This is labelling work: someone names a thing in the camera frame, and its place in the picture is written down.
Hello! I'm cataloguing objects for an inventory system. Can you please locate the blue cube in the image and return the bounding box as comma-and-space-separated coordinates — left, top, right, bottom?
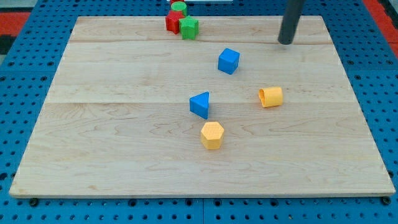
218, 48, 240, 75

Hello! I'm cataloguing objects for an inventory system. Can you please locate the blue triangle block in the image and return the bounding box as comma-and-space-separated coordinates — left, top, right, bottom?
189, 91, 210, 119

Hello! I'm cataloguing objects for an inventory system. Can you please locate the yellow hexagon block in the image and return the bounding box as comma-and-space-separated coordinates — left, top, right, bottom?
200, 121, 224, 150

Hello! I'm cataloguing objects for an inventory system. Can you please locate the wooden board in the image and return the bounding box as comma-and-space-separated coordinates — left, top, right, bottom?
9, 16, 396, 198

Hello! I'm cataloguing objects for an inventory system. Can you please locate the green star block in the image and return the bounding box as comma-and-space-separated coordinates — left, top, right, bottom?
178, 16, 199, 40

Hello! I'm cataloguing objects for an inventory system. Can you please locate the red star block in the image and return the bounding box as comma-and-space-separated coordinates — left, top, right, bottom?
165, 10, 185, 34

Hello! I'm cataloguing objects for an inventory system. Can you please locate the green cylinder block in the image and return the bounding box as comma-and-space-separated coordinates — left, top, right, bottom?
171, 2, 187, 16

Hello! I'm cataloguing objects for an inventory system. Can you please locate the red block at top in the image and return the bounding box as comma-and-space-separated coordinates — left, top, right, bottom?
169, 0, 185, 4

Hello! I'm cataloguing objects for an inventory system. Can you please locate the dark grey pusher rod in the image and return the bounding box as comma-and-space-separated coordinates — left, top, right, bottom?
278, 0, 305, 45

